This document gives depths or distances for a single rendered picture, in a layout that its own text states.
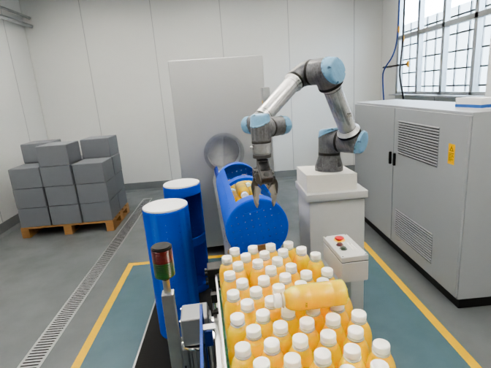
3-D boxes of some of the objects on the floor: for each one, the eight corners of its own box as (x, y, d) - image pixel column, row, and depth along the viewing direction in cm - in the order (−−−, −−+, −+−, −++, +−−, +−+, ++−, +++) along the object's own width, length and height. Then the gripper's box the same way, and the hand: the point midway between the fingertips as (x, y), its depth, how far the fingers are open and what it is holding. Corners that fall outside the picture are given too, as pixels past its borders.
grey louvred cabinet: (392, 211, 480) (396, 98, 444) (521, 303, 273) (548, 106, 236) (352, 214, 478) (353, 102, 442) (451, 309, 271) (467, 112, 234)
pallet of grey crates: (129, 211, 562) (117, 134, 532) (114, 230, 484) (99, 142, 454) (50, 217, 557) (33, 140, 527) (23, 238, 480) (1, 149, 450)
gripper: (275, 150, 146) (277, 201, 151) (244, 153, 145) (248, 204, 150) (279, 154, 138) (281, 207, 143) (247, 156, 137) (250, 210, 142)
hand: (265, 204), depth 144 cm, fingers open, 5 cm apart
